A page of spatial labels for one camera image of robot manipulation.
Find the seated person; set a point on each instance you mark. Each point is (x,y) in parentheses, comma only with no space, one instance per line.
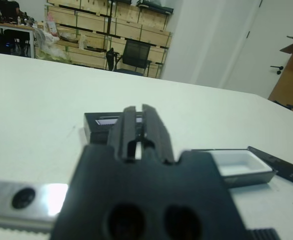
(12,10)

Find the crumpled yellowish plastic bag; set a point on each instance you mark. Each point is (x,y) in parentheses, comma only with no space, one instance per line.
(51,51)

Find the black box with white insert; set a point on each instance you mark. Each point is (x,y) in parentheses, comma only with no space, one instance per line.
(249,175)

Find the long black case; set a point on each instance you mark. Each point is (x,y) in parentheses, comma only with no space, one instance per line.
(159,8)

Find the black desk chair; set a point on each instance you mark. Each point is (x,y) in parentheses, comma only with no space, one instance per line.
(14,36)

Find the black mesh office chair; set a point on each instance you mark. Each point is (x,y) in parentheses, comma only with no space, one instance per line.
(136,52)

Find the black smartphone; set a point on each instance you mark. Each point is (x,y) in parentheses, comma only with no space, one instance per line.
(281,166)

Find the small clear plastic bag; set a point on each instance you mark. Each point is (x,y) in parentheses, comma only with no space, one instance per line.
(82,41)

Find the white door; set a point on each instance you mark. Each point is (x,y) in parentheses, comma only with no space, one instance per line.
(266,30)

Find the white office desk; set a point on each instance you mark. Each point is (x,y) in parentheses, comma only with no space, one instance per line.
(11,25)

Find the pink white package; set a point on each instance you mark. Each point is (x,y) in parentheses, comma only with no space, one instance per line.
(52,27)

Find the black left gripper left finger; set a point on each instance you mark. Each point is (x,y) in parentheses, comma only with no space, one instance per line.
(122,132)

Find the stacked wooden crates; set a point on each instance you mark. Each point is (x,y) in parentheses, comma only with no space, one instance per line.
(91,22)

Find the black printed box lid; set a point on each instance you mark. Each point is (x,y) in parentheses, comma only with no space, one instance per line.
(94,122)

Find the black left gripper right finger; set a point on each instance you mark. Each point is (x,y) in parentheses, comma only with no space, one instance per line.
(156,135)

